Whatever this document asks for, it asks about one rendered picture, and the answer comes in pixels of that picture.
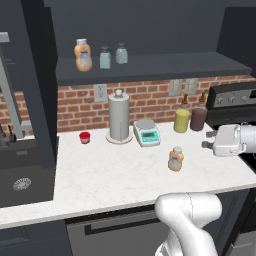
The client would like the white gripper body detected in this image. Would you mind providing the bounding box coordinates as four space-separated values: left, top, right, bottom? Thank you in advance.
212 124 243 158

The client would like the small orange condiment bottle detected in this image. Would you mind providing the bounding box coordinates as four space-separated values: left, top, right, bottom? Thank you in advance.
167 145 185 173

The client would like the small brown bottle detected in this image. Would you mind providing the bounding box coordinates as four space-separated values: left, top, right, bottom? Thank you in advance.
180 92 190 110
198 91 208 108

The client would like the dark base cabinet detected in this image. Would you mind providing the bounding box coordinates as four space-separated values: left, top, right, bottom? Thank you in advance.
0 219 74 256
203 187 256 256

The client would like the dark cabinet shelf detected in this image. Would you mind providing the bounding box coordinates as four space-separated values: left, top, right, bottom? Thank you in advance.
54 51 253 87

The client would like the dark open cabinet door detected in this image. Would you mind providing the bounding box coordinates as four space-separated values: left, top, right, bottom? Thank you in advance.
215 5 256 70
19 0 60 169

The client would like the pale teal shaker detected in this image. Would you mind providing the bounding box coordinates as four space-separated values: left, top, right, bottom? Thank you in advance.
115 42 129 65
99 45 113 70

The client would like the large orange condiment bottle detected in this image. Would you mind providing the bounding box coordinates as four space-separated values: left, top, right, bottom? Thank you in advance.
73 38 94 73

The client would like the dark maroon canister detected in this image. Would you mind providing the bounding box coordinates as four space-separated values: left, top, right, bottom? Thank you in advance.
189 107 209 132

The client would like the yellow canister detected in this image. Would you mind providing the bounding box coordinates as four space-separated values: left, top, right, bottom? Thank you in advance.
173 108 192 134

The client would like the black stove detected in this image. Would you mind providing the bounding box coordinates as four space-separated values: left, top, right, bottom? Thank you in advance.
204 81 256 174

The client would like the white kitchen scale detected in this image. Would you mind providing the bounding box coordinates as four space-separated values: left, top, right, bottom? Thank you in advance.
132 118 162 148

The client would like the grey paper towel holder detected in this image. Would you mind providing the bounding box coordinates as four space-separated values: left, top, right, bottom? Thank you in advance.
105 88 134 145

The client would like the red cup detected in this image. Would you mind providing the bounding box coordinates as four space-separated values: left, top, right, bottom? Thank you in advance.
78 131 92 145

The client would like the grey dishwasher front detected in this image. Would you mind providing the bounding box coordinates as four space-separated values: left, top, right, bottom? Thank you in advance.
65 203 174 256

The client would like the dark sink basin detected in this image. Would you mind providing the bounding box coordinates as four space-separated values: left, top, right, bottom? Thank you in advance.
0 135 60 209

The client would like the grey faucet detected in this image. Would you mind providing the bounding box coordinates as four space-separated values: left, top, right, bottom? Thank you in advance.
0 31 33 141

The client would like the white wall outlet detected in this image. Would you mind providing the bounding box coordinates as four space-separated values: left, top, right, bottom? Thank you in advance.
93 83 109 103

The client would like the black dishwasher handle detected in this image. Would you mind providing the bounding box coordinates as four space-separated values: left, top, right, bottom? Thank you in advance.
84 215 162 237

